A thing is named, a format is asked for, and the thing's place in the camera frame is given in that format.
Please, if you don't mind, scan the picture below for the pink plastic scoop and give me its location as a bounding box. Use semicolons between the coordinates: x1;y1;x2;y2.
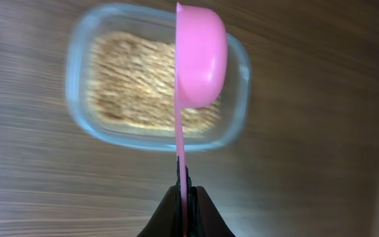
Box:
174;3;228;236

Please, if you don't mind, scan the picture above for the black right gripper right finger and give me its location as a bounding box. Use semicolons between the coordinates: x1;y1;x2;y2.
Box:
189;186;235;237

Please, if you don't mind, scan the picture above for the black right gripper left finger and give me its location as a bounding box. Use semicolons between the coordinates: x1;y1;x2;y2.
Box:
137;186;180;237

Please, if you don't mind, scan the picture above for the clear plastic food container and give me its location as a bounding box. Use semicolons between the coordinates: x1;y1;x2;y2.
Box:
65;3;251;152

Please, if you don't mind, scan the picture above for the pile of yellow soybeans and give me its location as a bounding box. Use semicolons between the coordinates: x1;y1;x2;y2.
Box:
86;31;222;130

